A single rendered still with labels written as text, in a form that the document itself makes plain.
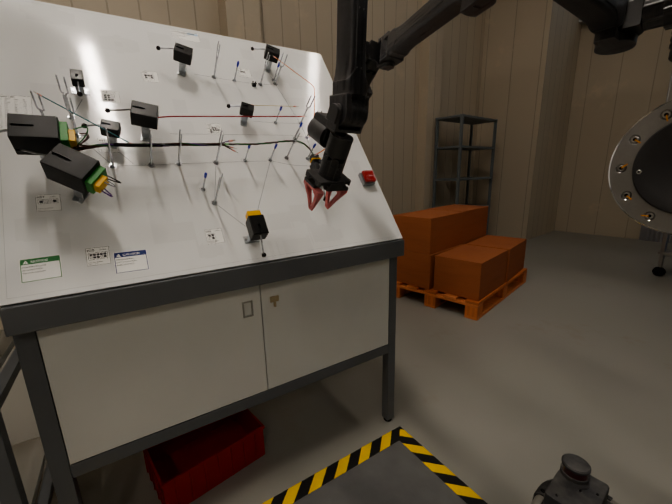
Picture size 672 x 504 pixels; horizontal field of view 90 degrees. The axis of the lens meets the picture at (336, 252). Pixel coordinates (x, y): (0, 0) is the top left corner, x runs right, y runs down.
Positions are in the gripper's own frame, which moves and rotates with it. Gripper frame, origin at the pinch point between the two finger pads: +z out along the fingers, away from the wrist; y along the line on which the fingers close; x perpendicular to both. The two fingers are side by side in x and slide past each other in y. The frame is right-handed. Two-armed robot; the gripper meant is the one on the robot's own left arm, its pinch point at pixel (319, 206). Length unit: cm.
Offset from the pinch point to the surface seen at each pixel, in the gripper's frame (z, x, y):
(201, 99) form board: -2, -68, 7
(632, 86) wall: -75, -112, -629
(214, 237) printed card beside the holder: 21.6, -18.9, 19.1
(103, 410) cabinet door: 59, 1, 53
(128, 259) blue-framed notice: 24, -18, 42
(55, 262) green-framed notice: 25, -21, 56
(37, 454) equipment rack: 102, -16, 73
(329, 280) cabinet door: 35.5, -2.4, -18.0
